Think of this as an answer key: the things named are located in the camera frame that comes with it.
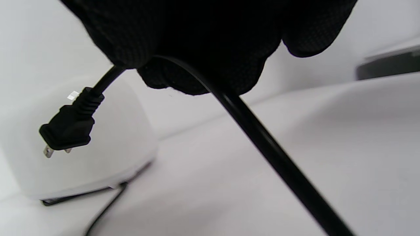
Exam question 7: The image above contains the dark grey flat object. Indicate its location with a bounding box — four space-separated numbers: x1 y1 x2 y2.
356 44 420 81

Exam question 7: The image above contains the white toaster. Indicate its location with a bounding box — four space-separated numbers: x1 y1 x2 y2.
0 73 159 207

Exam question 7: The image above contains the person's right hand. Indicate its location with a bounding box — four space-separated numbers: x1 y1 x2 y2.
59 0 358 96

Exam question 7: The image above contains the black toaster power cord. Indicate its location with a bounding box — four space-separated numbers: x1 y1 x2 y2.
39 55 357 236

